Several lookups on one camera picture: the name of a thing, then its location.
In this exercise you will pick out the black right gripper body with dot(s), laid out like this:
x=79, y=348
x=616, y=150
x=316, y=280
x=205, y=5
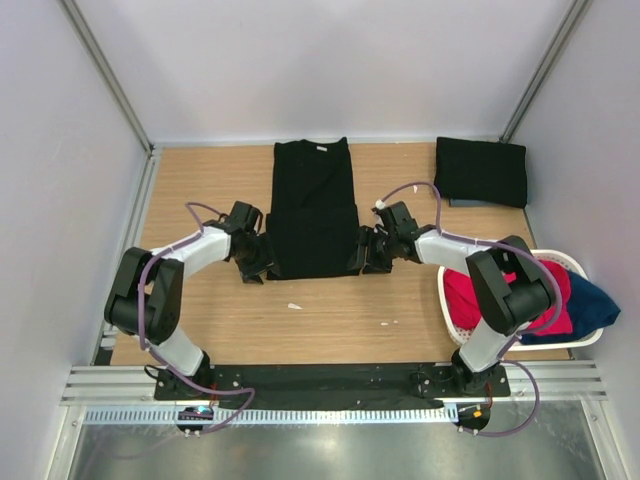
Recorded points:
x=383, y=250

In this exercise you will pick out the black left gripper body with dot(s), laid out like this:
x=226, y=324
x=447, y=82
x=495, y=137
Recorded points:
x=257, y=256

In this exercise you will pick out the black t shirt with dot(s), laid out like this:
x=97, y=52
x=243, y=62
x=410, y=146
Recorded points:
x=313, y=220
x=490, y=172

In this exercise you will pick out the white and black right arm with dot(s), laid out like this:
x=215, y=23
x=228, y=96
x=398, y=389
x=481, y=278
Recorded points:
x=511, y=287

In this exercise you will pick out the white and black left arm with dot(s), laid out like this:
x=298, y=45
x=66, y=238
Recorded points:
x=145, y=299

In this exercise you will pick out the folded grey t shirt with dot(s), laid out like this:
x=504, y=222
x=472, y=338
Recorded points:
x=459, y=203

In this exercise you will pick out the red t shirt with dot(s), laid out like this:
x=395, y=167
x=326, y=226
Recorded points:
x=465, y=313

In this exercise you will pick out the folded black t shirt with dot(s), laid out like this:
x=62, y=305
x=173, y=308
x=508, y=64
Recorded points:
x=490, y=172

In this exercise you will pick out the white laundry basket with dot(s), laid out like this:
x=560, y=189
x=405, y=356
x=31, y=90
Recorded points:
x=460, y=336

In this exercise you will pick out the navy blue t shirt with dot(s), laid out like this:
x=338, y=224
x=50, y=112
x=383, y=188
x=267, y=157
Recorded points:
x=587, y=308

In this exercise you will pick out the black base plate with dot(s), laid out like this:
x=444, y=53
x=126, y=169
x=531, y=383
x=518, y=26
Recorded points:
x=305, y=384

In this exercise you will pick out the white slotted cable duct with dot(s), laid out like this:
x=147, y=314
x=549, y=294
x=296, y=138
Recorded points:
x=182, y=416

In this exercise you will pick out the left aluminium frame post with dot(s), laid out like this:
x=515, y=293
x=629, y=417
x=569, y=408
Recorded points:
x=91, y=45

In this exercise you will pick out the aluminium frame post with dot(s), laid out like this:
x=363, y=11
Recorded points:
x=558, y=43
x=91, y=45

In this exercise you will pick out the right aluminium frame post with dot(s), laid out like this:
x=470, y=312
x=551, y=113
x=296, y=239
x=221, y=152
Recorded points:
x=558, y=43

